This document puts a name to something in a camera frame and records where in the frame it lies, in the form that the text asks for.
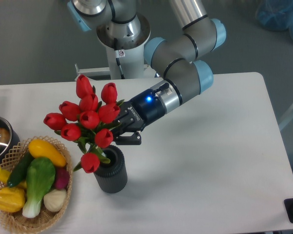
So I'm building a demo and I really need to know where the white garlic bulb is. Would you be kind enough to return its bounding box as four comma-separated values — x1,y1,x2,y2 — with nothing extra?
43,189,67,212

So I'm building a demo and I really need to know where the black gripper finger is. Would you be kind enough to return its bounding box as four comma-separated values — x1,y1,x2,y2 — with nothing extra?
114,131,142,145

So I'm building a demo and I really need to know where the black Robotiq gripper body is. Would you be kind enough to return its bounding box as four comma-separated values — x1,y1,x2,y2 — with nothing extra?
112,89,165,137

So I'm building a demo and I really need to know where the red tulip bouquet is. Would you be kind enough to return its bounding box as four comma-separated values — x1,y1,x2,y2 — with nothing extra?
43,75,123,173

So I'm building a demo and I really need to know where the small yellow banana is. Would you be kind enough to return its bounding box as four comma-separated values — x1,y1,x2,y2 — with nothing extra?
0,166,27,190

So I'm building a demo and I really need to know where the purple radish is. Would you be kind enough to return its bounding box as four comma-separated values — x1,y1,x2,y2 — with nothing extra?
54,168,70,190

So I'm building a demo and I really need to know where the dark grey ribbed vase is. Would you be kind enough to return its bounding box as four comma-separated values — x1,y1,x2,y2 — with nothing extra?
94,145,128,194

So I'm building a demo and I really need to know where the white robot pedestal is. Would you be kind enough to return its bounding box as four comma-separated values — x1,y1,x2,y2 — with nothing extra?
74,12,162,82

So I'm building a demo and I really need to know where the dark green cucumber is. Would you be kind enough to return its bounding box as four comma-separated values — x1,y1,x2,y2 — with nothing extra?
7,151,34,188

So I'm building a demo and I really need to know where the green bok choy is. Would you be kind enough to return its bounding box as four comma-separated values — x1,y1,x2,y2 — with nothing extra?
22,157,55,218

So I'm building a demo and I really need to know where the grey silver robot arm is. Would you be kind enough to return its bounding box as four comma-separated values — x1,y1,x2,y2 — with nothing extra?
67,0,226,145

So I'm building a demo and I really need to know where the yellow squash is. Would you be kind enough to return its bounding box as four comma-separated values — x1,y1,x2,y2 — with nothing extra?
28,139,67,167

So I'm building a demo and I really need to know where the woven wicker basket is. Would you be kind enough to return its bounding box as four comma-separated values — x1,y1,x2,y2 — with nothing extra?
0,136,73,234

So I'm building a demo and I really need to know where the blue plastic bag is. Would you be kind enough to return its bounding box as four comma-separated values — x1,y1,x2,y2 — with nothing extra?
255,0,293,40

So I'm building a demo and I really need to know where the yellow bell pepper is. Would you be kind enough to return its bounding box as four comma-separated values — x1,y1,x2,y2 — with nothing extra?
0,187,25,213

